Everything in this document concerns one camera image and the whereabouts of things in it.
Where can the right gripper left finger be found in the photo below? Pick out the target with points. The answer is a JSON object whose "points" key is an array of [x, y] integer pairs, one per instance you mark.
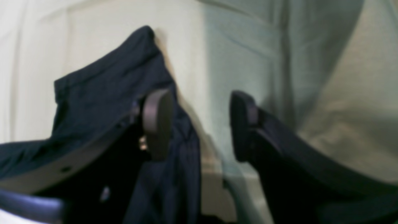
{"points": [[150, 117]]}

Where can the light green table cloth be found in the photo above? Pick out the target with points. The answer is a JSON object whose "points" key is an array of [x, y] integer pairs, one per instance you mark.
{"points": [[325, 68]]}

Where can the dark navy T-shirt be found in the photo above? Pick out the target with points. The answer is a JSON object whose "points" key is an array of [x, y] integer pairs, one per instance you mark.
{"points": [[122, 150]]}

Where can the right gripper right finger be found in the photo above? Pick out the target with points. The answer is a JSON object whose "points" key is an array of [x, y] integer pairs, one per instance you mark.
{"points": [[301, 185]]}

